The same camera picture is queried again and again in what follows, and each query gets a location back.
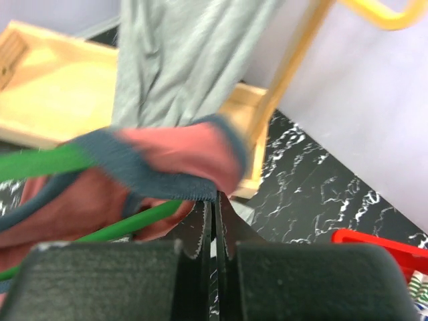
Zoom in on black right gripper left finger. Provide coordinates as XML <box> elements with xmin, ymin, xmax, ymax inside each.
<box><xmin>1</xmin><ymin>202</ymin><xmax>211</xmax><ymax>320</ymax></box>

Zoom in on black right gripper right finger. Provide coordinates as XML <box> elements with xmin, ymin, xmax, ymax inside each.
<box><xmin>215</xmin><ymin>194</ymin><xmax>418</xmax><ymax>320</ymax></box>

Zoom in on salmon pink tank top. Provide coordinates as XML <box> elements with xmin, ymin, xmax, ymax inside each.
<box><xmin>0</xmin><ymin>113</ymin><xmax>250</xmax><ymax>302</ymax></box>

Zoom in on green hanger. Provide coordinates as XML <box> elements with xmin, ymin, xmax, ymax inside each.
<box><xmin>0</xmin><ymin>143</ymin><xmax>185</xmax><ymax>282</ymax></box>

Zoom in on green striped tank top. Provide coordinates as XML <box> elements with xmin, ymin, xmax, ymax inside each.
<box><xmin>408</xmin><ymin>271</ymin><xmax>427</xmax><ymax>309</ymax></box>

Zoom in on grey tank top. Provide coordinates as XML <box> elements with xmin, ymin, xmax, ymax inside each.
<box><xmin>112</xmin><ymin>0</ymin><xmax>281</xmax><ymax>128</ymax></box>

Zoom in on yellow hanger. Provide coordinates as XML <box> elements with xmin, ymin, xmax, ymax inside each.
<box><xmin>341</xmin><ymin>0</ymin><xmax>427</xmax><ymax>31</ymax></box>

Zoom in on red plastic bin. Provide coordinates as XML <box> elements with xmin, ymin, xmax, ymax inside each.
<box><xmin>331</xmin><ymin>229</ymin><xmax>428</xmax><ymax>281</ymax></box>

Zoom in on wooden clothes rack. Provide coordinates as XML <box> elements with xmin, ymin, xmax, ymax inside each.
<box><xmin>1</xmin><ymin>1</ymin><xmax>332</xmax><ymax>199</ymax></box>

